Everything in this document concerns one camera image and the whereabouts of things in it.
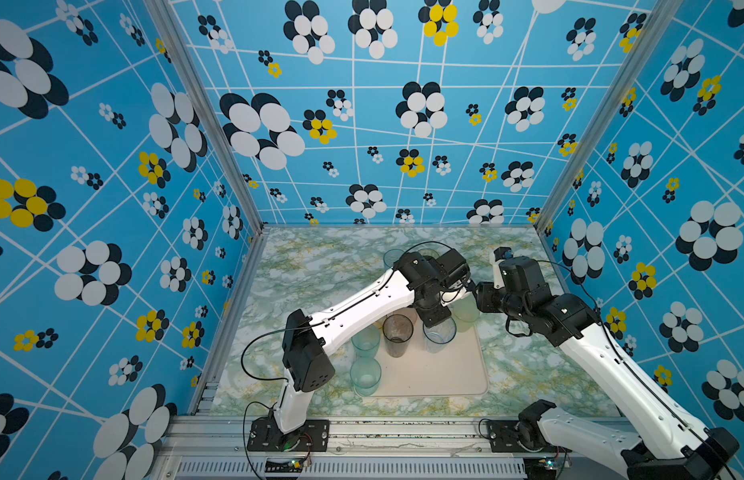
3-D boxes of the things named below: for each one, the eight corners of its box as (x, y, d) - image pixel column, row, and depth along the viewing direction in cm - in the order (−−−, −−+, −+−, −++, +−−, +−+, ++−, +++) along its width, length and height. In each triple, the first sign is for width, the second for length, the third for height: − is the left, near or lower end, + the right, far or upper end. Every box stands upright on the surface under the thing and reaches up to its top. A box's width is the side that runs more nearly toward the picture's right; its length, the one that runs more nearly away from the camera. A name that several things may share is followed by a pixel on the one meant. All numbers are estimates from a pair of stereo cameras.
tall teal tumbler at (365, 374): (352, 396, 81) (349, 386, 73) (354, 370, 86) (351, 357, 78) (381, 396, 81) (381, 386, 73) (381, 370, 86) (381, 357, 78)
